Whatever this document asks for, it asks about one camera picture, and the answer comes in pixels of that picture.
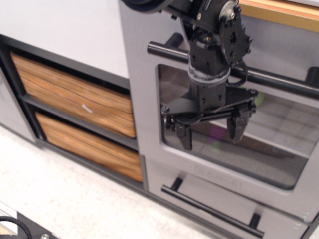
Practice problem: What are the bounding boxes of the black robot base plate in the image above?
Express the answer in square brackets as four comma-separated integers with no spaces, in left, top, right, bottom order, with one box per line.
[17,212,59,239]

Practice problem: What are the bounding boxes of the black braided cable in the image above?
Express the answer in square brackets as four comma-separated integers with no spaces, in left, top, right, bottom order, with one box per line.
[0,215,33,239]

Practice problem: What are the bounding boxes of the green toy apple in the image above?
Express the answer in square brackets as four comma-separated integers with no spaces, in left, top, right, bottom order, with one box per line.
[255,92,265,107]

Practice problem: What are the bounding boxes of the grey oven door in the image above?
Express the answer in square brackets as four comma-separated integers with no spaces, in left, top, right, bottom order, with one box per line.
[120,0,319,224]

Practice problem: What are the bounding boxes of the lower wood-pattern storage bin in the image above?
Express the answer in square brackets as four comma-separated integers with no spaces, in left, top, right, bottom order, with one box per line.
[35,113,143,183]

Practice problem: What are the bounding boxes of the upper wood-pattern storage bin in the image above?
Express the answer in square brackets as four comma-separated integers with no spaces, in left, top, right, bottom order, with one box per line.
[10,52,136,138]

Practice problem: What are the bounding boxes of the wooden countertop edge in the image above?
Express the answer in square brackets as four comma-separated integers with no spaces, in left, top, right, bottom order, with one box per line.
[239,0,319,33]

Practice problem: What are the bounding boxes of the black oven door handle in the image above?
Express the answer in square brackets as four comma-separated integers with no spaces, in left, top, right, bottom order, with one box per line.
[147,33,319,99]

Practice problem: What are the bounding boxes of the white toy kitchen cabinet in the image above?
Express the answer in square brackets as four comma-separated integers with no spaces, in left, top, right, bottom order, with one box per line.
[0,0,148,194]

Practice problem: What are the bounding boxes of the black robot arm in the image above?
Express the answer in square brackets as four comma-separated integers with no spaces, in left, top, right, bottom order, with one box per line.
[125,0,258,150]

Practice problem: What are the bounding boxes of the wood-pattern storage bin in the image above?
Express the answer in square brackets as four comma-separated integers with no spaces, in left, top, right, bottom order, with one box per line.
[10,52,136,138]
[35,113,143,183]

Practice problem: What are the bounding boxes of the grey bottom drawer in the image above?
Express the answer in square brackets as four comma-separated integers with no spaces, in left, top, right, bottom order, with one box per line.
[146,160,309,239]

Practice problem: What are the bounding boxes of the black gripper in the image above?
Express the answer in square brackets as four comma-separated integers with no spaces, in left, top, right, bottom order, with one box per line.
[160,81,258,150]

